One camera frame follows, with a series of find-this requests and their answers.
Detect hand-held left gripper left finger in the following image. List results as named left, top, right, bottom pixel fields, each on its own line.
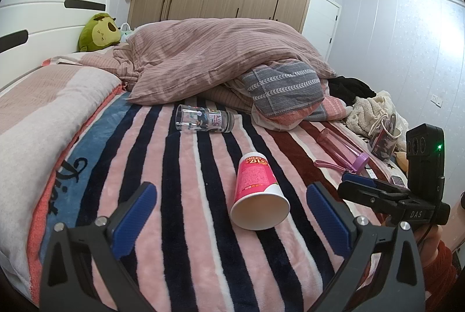
left=39, top=182, right=160, bottom=312

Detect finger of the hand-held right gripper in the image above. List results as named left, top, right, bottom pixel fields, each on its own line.
left=337, top=180, right=405, bottom=216
left=342, top=172, right=412, bottom=197

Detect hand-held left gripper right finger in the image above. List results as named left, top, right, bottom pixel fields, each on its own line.
left=306, top=182, right=426, bottom=312

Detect pink paper cup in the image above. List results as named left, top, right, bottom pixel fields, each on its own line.
left=230, top=151, right=290, bottom=231

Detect person's right forearm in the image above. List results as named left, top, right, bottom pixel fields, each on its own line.
left=422, top=239, right=459, bottom=312

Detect clear printed glass cup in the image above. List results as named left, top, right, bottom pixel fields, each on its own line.
left=175, top=104, right=235, bottom=134

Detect person's right hand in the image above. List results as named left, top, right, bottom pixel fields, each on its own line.
left=414, top=224, right=444, bottom=267

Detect small gift bag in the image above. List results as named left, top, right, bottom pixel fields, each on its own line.
left=369, top=113, right=403, bottom=161

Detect pink water bottle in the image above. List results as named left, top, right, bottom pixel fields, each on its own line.
left=313, top=128, right=372, bottom=175

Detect striped fleece blanket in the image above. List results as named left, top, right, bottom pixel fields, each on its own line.
left=27, top=90, right=413, bottom=312

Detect cream fuzzy garment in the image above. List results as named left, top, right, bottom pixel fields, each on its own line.
left=344, top=90, right=409, bottom=153

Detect coral and grey blanket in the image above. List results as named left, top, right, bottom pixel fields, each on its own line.
left=252, top=94, right=352, bottom=132

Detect black cloth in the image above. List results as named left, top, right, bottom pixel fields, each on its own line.
left=326, top=77, right=377, bottom=106

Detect grey patterned pillow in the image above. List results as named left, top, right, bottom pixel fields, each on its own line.
left=247, top=61, right=326, bottom=116

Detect pink and white quilt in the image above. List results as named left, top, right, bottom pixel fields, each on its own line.
left=0, top=63, right=123, bottom=274

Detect white door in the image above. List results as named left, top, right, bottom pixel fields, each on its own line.
left=301, top=0, right=343, bottom=61

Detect pink striped duvet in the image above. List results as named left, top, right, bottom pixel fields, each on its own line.
left=81, top=18, right=338, bottom=106

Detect green plush toy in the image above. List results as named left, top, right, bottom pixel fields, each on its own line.
left=76, top=13, right=121, bottom=53

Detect white headboard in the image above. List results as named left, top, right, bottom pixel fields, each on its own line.
left=0, top=0, right=112, bottom=92

